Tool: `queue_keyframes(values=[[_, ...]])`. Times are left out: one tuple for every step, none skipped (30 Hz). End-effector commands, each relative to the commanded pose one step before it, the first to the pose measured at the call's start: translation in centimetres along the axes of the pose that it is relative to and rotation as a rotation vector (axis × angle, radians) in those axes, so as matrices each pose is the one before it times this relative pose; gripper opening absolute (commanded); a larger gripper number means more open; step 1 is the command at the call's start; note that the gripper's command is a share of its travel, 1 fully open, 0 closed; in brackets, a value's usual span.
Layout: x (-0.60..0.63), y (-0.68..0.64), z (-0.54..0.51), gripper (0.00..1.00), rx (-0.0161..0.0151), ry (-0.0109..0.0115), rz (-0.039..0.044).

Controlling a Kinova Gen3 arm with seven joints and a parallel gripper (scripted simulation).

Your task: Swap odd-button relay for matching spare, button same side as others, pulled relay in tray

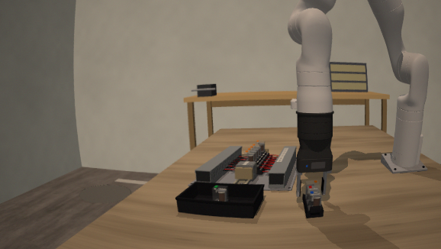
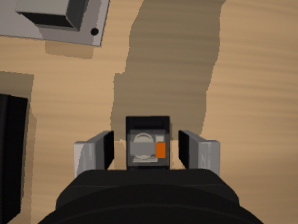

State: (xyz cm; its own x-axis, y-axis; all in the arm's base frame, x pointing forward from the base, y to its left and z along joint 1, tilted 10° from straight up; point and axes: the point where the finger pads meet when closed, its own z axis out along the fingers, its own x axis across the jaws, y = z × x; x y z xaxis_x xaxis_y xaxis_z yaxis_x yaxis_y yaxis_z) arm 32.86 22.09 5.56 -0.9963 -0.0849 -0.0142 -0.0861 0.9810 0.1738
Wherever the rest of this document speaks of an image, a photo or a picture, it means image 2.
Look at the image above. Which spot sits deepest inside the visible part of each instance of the grey mounting plate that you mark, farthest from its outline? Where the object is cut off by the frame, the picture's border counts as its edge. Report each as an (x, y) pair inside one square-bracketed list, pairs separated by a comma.
[(90, 33)]

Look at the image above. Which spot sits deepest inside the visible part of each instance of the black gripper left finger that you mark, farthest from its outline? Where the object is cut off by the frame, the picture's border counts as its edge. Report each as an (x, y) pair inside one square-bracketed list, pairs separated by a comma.
[(94, 154)]

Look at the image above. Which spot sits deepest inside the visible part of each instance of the black open-top tray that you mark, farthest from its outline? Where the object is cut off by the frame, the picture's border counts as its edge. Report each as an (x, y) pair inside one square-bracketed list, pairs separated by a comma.
[(12, 126)]

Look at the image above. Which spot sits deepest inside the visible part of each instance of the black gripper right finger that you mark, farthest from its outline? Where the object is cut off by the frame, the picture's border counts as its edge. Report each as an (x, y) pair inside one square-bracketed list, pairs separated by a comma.
[(197, 152)]

